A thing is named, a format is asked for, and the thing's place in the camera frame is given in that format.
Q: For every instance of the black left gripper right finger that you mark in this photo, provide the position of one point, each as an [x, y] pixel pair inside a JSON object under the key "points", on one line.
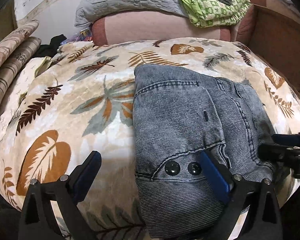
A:
{"points": [[263, 219]]}

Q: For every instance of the brown wooden headboard panel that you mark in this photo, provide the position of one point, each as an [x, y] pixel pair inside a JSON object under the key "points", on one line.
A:
{"points": [[276, 38]]}

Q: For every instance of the striped beige lower cushion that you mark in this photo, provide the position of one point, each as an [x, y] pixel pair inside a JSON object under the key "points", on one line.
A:
{"points": [[12, 66]]}

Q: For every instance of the colourful small packets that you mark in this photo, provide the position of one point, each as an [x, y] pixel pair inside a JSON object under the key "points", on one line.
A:
{"points": [[83, 35]]}

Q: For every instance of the green patterned folded cloth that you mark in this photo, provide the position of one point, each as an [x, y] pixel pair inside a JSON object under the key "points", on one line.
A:
{"points": [[212, 13]]}

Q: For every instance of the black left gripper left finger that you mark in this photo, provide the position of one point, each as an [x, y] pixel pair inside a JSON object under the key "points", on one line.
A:
{"points": [[38, 220]]}

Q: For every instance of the striped beige cushion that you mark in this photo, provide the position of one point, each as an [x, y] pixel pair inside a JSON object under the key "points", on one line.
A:
{"points": [[12, 66], [9, 44]]}

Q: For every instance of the striped beige upper cushion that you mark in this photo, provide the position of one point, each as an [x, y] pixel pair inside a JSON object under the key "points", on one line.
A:
{"points": [[9, 44]]}

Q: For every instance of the blue denim pants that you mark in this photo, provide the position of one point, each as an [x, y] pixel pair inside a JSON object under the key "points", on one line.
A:
{"points": [[177, 114]]}

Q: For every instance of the beige leaf-print blanket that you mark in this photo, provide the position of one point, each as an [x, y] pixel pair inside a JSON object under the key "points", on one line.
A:
{"points": [[84, 102]]}

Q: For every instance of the black garment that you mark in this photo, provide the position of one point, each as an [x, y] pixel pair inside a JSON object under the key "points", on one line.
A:
{"points": [[51, 48]]}

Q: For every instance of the pink sofa backrest cushion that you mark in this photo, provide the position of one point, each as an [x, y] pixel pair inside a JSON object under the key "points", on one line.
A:
{"points": [[154, 25]]}

